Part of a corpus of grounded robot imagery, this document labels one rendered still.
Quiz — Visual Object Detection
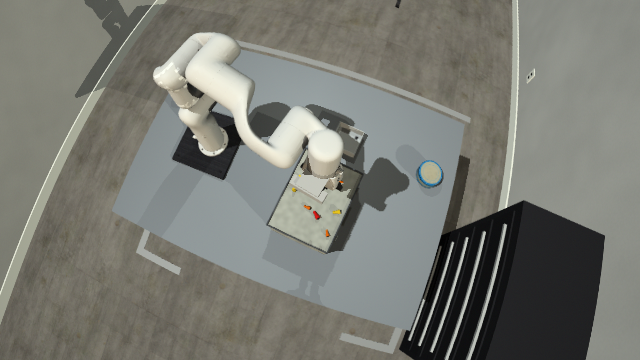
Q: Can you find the round beige tin with blue rims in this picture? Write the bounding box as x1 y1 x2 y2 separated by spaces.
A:
416 160 442 188

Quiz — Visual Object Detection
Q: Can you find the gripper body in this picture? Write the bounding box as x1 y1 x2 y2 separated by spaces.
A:
302 155 343 190

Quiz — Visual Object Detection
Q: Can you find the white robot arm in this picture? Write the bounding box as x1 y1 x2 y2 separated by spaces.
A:
153 32 344 204

